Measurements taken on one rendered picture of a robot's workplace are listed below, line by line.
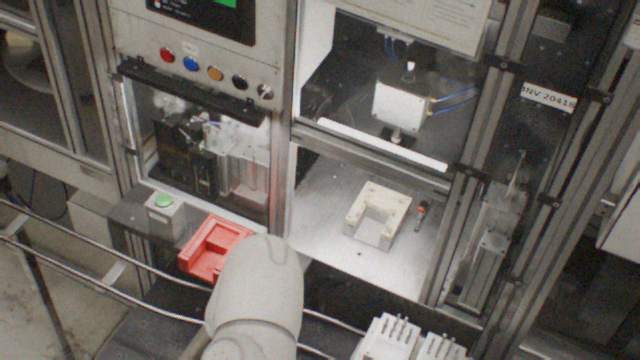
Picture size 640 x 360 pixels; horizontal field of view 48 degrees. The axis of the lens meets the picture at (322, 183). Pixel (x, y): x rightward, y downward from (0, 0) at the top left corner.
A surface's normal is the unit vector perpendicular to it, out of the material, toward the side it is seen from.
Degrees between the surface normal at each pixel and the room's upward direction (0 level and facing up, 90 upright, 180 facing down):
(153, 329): 0
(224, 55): 90
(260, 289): 3
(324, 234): 0
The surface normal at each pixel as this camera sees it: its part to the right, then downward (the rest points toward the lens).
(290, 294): 0.71, -0.44
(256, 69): -0.43, 0.65
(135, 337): 0.07, -0.66
